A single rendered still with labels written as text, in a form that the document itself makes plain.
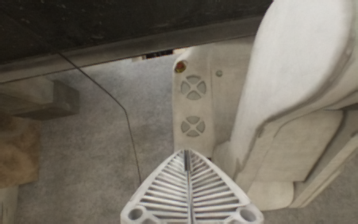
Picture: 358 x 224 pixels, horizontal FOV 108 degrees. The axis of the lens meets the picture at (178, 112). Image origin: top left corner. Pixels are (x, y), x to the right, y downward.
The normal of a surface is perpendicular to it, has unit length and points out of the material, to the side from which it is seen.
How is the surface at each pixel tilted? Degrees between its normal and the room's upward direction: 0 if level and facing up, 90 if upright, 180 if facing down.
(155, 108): 0
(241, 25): 0
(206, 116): 38
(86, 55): 0
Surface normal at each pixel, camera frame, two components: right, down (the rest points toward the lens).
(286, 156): -0.02, 0.47
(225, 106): -0.03, -0.25
